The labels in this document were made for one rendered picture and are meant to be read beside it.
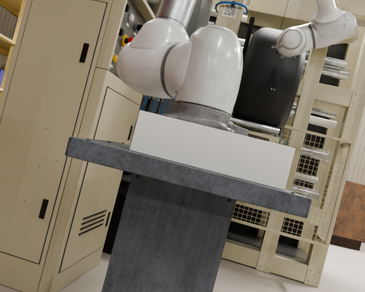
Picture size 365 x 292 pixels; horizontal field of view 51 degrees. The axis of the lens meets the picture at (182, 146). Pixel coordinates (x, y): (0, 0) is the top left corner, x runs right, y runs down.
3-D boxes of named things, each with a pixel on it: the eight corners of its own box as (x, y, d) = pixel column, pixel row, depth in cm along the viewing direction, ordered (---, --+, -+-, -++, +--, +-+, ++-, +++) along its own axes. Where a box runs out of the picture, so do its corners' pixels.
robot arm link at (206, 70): (213, 105, 90) (235, 15, 90) (154, 97, 100) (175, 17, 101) (242, 120, 103) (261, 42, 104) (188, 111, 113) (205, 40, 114)
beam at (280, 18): (247, 9, 241) (253, -14, 241) (246, 24, 266) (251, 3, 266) (346, 29, 232) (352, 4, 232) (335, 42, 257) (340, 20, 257)
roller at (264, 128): (215, 121, 208) (217, 113, 207) (216, 119, 212) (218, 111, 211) (279, 137, 203) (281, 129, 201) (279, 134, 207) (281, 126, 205)
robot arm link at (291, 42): (279, 62, 156) (311, 52, 154) (282, 57, 141) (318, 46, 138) (272, 36, 156) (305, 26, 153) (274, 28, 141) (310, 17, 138)
